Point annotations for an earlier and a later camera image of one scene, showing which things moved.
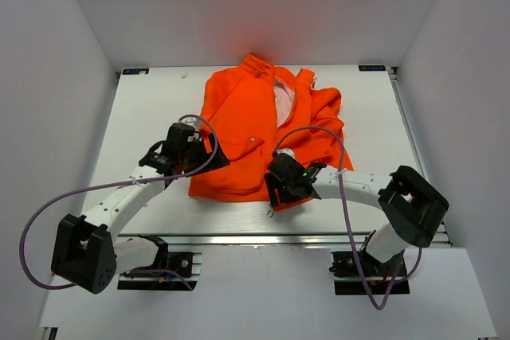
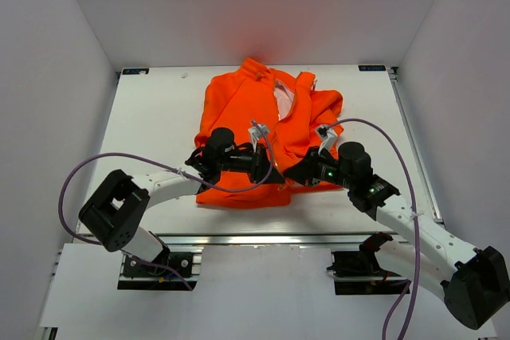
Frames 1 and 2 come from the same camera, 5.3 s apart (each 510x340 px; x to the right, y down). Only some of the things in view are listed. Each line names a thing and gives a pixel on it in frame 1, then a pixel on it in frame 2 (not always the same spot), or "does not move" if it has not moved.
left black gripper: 198,143 → 258,165
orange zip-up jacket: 248,108 does not move
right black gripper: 272,183 → 305,170
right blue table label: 371,68 does not move
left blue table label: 135,72 does not move
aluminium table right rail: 441,236 does not move
